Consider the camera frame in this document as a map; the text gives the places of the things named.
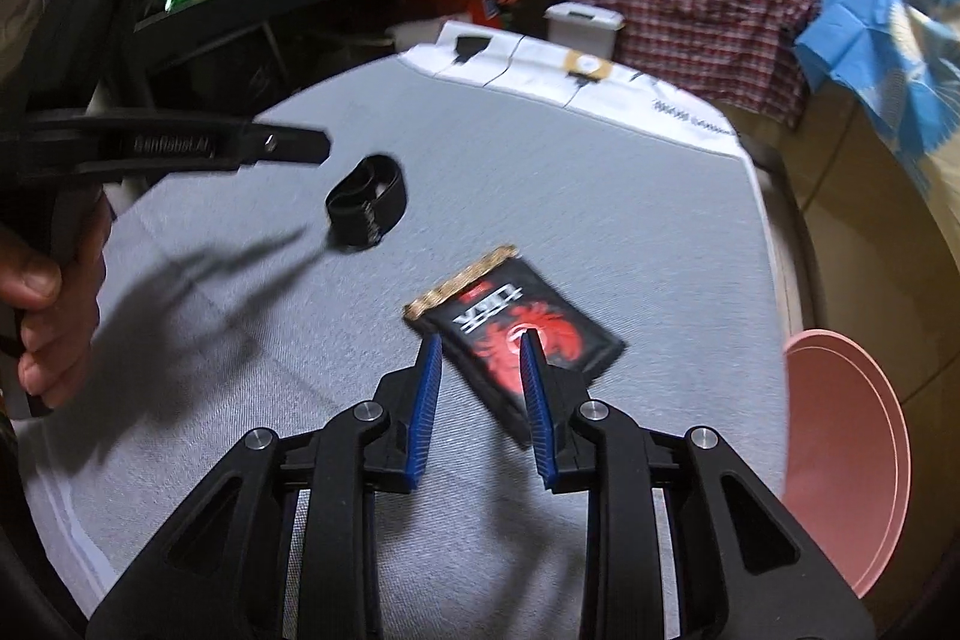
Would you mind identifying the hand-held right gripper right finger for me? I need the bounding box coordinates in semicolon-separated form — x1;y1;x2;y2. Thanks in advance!
519;331;878;640

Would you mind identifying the pink plastic basin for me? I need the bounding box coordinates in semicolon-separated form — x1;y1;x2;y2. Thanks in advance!
782;329;912;600

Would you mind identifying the black elastic band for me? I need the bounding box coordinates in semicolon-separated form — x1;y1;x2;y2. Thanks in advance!
325;155;407;251

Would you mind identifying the person's left hand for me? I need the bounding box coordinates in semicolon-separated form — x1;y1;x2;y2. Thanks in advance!
0;212;110;412

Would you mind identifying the black red foil packet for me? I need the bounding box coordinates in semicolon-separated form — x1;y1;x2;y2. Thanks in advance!
403;245;627;450

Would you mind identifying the blue white patterned cloth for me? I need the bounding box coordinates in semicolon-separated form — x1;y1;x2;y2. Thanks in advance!
793;0;960;199

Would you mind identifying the grey fabric table cover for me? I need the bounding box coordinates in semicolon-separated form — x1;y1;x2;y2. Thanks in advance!
22;21;788;640

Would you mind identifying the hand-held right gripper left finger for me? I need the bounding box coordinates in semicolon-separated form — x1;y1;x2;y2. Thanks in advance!
86;332;445;640

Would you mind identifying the white lidded trash bin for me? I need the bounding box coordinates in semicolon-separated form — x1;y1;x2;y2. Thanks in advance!
544;1;625;60

